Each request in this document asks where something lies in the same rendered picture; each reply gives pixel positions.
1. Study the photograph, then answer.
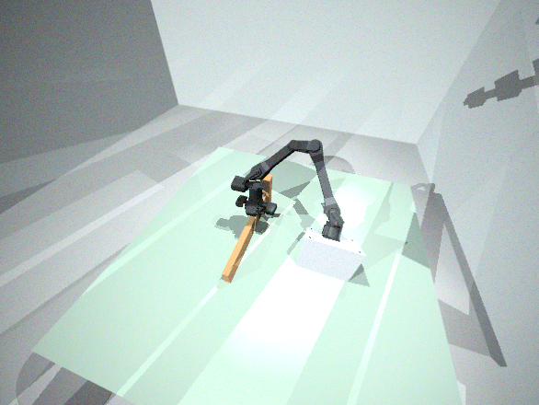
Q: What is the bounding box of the wooden board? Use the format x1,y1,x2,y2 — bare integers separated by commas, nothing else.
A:
222,215,260,283

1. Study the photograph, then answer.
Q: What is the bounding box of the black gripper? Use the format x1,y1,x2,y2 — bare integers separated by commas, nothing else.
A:
235,192,277,218

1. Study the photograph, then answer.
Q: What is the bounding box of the wooden post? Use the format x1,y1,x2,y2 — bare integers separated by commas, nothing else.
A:
260,174,272,203

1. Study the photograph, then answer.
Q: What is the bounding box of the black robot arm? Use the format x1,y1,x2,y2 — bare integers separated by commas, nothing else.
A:
231,139,345,242

